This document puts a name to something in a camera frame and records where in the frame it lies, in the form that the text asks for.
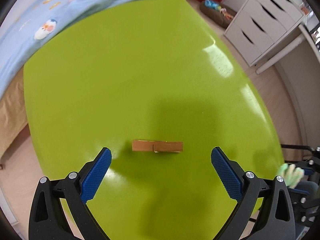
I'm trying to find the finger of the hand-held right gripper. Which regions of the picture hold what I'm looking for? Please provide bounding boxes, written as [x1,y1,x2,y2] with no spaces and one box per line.
[287,187,320,209]
[294,156,320,177]

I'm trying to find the black chair frame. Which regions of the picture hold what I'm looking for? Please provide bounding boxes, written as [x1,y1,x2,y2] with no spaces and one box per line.
[280,144,320,155]

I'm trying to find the brown pet bed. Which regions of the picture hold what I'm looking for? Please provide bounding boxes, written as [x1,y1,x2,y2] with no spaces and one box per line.
[199,0,238,29]

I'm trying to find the white desk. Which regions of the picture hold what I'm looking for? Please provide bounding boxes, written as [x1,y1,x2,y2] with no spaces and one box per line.
[255,24,320,74]

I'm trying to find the light blue printed blanket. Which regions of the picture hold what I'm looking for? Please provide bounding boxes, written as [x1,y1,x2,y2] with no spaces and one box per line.
[0,0,178,98]

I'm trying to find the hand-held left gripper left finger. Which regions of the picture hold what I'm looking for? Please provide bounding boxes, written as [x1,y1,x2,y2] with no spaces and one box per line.
[28,147,113,240]

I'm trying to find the white drawer cabinet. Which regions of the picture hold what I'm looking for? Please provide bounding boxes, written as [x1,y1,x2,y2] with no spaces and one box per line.
[224,0,304,67]

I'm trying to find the wooden clothespin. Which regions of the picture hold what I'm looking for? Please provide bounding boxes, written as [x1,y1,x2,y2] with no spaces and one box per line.
[132,140,184,153]

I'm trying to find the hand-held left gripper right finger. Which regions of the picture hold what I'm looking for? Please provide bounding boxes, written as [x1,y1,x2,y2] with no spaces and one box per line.
[211,147,297,240]

